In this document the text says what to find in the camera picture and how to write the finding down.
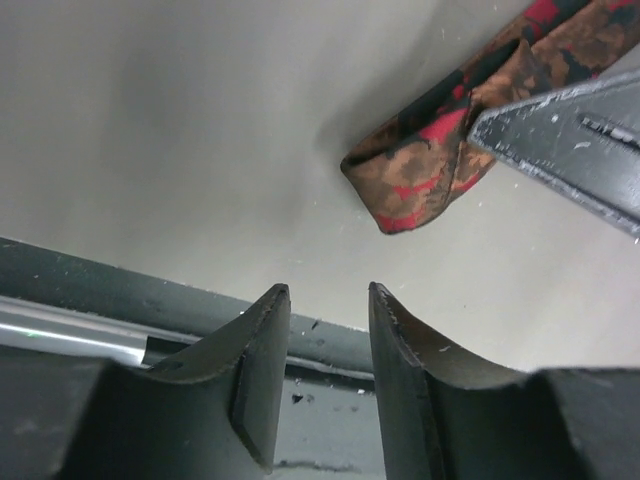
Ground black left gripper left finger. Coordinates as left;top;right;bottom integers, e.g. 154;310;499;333
64;284;290;479

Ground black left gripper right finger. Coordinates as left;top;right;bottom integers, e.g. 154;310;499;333
369;283;639;479

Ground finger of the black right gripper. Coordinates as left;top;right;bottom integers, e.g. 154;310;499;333
467;70;639;237

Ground brown red patterned tie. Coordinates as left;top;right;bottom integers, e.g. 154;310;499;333
341;1;639;235

